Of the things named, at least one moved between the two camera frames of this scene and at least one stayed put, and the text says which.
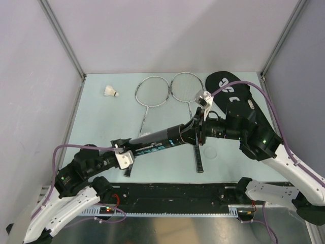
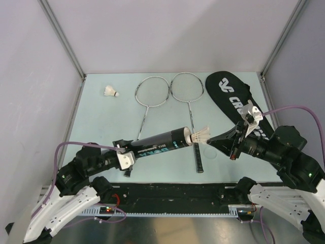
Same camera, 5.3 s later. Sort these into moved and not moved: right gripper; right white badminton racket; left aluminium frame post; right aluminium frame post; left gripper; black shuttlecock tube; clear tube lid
Moved: black shuttlecock tube; right gripper
Not moved: right white badminton racket; left gripper; left aluminium frame post; right aluminium frame post; clear tube lid
